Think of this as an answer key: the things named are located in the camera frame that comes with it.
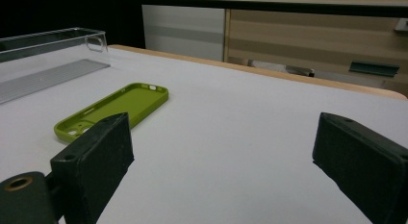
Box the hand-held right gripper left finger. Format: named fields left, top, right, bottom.
left=50, top=112, right=136, bottom=224

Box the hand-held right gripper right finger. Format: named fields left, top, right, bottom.
left=312, top=112, right=408, bottom=224

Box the green phone case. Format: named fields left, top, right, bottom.
left=53, top=82, right=169, bottom=143

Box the clear plastic tray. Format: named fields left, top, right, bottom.
left=0, top=27, right=112, bottom=105

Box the grey chair base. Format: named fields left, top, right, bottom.
left=247, top=58, right=316, bottom=79

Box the light wooden desk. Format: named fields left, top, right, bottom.
left=223, top=0, right=408, bottom=97

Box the white table sheet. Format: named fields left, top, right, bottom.
left=0, top=45, right=408, bottom=224

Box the white cabinet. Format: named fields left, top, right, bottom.
left=140, top=0, right=227, bottom=62

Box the black horizontal frame bar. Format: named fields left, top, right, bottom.
left=140, top=0, right=408, bottom=18

